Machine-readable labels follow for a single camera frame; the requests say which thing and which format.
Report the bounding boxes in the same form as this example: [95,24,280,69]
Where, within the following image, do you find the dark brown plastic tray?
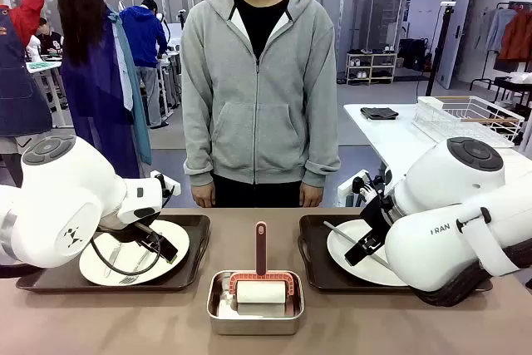
[298,214,494,294]
[16,214,211,293]

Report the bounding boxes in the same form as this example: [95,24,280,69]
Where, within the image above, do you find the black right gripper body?
[359,195,395,248]

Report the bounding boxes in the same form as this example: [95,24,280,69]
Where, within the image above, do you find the person red sleeve denim apron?
[0,0,55,173]

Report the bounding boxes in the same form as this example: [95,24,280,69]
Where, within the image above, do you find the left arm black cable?
[90,229,163,275]

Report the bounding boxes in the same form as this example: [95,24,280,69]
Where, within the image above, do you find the person's left hand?
[299,182,325,210]

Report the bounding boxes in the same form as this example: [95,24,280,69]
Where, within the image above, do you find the grey blue shirt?
[484,7,519,55]

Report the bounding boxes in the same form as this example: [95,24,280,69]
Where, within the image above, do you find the long haired woman blue robe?
[57,0,153,180]

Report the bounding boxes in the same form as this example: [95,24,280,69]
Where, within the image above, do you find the silver table knife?
[103,242,122,278]
[323,221,394,271]

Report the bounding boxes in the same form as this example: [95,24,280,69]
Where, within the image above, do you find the white side table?
[342,102,532,190]

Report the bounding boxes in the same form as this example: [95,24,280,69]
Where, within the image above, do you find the person's right hand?
[191,182,216,210]

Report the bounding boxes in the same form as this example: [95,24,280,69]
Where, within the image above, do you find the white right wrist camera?
[338,170,387,206]

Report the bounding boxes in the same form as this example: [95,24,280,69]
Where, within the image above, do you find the grey door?
[434,0,475,90]

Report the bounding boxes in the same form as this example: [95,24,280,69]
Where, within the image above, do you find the person in grey hoodie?
[180,0,342,210]

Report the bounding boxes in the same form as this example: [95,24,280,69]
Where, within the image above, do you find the person's left forearm grey sleeve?
[302,113,342,189]

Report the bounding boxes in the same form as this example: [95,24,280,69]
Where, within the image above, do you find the rectangular metal container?
[206,269,306,337]

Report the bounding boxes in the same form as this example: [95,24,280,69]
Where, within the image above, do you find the silver fork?
[119,246,151,285]

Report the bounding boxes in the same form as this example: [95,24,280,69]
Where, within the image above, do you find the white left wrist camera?
[150,170,182,197]

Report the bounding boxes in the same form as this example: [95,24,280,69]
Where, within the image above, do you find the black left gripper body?
[122,220,168,251]

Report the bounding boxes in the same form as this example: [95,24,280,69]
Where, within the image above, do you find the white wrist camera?
[150,170,182,197]
[338,170,387,206]

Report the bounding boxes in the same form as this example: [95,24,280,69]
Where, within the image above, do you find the black tripod stand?
[424,1,456,98]

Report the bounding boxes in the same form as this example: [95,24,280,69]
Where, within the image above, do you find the person's right forearm grey sleeve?
[182,113,217,188]

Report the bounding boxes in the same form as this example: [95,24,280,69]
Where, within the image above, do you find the man in blue hoodie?
[119,0,170,130]

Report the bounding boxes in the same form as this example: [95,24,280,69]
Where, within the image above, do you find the white round plate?
[327,218,411,288]
[78,220,190,287]

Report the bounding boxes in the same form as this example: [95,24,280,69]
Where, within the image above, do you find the white wire dish rack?
[411,96,525,149]

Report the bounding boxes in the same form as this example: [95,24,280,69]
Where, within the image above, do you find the white shoe rack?
[345,52,398,85]

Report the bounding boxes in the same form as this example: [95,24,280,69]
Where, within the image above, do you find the black clothes rack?
[469,0,532,94]

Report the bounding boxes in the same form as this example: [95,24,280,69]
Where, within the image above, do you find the folded black cloth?
[359,106,400,121]

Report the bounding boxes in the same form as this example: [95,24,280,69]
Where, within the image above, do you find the black bags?
[397,37,429,71]

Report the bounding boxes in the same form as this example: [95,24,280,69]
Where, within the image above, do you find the seated person dark jacket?
[35,17,64,57]

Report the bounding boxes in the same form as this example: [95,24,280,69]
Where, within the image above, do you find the red handled lint roller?
[224,220,294,305]

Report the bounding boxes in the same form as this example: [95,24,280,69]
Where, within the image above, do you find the right arm black cable sleeve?
[413,242,532,308]

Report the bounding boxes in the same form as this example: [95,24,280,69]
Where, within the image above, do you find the orange jacket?
[497,8,532,63]

